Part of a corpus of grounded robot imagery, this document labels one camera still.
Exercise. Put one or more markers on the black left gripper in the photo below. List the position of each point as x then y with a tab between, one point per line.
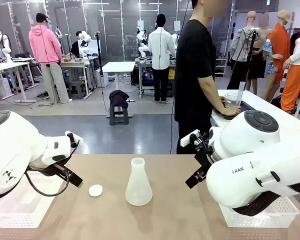
46	170

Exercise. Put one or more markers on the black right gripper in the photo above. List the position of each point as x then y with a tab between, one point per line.
205	155

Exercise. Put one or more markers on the white round flask cap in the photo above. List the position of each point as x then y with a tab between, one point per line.
95	190

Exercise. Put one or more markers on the translucent plastic conical flask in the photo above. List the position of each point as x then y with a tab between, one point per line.
138	187

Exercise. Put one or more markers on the clear plastic measuring beaker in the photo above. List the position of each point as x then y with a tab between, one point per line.
231	98

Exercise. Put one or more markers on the clear graduated cylinder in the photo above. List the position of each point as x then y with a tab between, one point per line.
240	92

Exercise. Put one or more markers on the person's right forearm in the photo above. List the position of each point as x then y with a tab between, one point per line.
207	92

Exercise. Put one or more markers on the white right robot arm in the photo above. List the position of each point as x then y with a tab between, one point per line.
240	185

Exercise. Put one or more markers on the person's right hand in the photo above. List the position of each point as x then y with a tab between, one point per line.
231	110

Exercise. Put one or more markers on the person's left hand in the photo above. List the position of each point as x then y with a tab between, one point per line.
223	101

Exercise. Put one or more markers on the white perforated plastic basket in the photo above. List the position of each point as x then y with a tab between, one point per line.
20	210
265	220

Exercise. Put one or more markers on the black step stool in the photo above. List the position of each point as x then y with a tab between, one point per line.
118	116

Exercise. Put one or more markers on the grey step stool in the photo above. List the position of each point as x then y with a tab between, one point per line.
77	90

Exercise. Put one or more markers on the black rectangular tray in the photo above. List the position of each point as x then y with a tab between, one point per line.
247	106

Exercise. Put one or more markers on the black cloth bundle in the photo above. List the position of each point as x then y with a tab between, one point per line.
118	98

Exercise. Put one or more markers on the yellow bin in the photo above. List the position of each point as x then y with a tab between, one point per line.
171	74

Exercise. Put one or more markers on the grey workbench with trays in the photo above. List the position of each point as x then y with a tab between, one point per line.
76	63

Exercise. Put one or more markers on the shoe rack with shoes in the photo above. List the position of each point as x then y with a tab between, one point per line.
221	66

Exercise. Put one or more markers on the person in black t-shirt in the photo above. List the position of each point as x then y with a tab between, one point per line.
192	62

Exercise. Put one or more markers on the small white square table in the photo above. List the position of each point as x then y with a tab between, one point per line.
118	66

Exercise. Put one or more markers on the long white desk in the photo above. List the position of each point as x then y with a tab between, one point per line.
5	67

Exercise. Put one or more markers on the figure in black dress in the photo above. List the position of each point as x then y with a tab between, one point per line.
256	65

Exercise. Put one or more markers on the person in pink hoodie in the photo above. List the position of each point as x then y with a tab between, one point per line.
45	45

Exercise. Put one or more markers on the person in white shirt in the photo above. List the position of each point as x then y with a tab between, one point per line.
160	47

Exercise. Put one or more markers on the mannequin in blue floral dress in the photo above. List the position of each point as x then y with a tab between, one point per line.
270	60

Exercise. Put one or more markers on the mannequin with orange trousers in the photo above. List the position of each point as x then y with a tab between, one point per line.
296	80

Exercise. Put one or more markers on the mannequin in grey hoodie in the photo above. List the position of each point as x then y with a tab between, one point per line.
240	45

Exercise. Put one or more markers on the white humanoid robot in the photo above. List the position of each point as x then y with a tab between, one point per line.
3	45

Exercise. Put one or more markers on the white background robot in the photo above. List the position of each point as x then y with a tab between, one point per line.
141	42

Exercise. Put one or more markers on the mannequin in orange robe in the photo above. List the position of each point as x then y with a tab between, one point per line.
281	42

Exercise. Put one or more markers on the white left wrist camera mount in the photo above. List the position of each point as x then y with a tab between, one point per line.
75	137

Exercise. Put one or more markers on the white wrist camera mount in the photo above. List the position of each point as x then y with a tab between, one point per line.
75	137
188	138

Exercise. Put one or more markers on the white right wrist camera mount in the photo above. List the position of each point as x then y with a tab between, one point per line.
188	138

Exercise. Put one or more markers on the metal frame workbench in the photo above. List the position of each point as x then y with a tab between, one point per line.
143	72

